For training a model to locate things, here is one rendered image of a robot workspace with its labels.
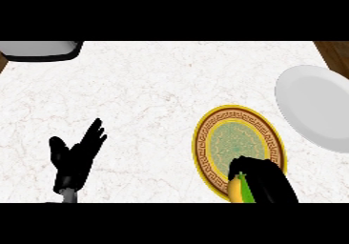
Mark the ornate yellow brown plate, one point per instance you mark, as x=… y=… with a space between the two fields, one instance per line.
x=232 y=139

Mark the plain white plate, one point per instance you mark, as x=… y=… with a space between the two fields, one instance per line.
x=319 y=106

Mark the grey appliance with black rim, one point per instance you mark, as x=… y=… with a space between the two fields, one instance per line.
x=39 y=49

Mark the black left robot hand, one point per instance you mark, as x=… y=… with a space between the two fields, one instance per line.
x=75 y=162

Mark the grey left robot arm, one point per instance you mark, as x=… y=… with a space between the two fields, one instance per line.
x=70 y=196

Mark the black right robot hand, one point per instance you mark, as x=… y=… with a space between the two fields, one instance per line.
x=267 y=181

